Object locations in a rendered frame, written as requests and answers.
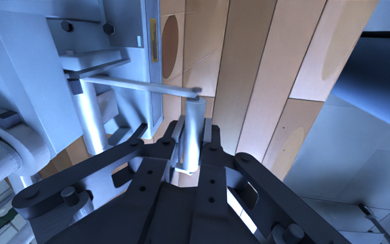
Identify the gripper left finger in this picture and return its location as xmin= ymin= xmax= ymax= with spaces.
xmin=11 ymin=115 xmax=187 ymax=220

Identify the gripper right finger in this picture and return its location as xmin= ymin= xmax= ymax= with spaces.
xmin=190 ymin=117 xmax=351 ymax=244

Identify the grey lever with cylinder handle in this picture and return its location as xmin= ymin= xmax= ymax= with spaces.
xmin=81 ymin=75 xmax=209 ymax=177

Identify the grey steel round bar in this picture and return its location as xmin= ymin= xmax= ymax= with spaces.
xmin=71 ymin=79 xmax=111 ymax=156

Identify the grey knurled cap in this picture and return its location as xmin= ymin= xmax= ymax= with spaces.
xmin=26 ymin=190 xmax=95 ymax=244

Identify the grey flat swing plate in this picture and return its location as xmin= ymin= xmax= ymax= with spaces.
xmin=59 ymin=49 xmax=132 ymax=80

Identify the grey micrometer body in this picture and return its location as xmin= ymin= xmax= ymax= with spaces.
xmin=0 ymin=0 xmax=165 ymax=159

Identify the grey small block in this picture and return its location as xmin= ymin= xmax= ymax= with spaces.
xmin=96 ymin=88 xmax=120 ymax=125

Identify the pale grey flat plate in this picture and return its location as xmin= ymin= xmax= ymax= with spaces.
xmin=283 ymin=92 xmax=390 ymax=244

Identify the white thimble with scale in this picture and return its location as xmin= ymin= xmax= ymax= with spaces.
xmin=0 ymin=123 xmax=52 ymax=184

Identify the green box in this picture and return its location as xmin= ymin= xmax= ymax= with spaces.
xmin=0 ymin=207 xmax=19 ymax=229

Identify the thin grey tool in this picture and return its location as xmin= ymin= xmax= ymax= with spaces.
xmin=357 ymin=202 xmax=390 ymax=242

